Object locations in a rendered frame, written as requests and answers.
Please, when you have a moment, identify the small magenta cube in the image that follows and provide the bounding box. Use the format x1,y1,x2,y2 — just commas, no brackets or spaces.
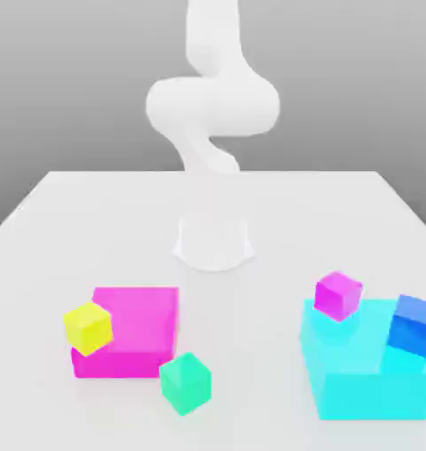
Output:
313,270,364,323

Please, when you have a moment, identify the small green cube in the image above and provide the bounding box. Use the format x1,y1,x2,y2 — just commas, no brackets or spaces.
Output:
158,351,213,417

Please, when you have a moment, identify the small yellow cube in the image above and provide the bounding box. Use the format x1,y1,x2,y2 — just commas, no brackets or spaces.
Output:
62,301,114,358

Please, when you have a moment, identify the small blue cube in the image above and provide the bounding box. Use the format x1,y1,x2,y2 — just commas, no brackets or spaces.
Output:
386,293,426,359

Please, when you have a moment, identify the large magenta box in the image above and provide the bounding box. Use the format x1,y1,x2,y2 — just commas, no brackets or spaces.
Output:
70,286,180,380

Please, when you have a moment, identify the large cyan box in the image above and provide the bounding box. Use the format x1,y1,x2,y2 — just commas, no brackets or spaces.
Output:
299,298,426,421

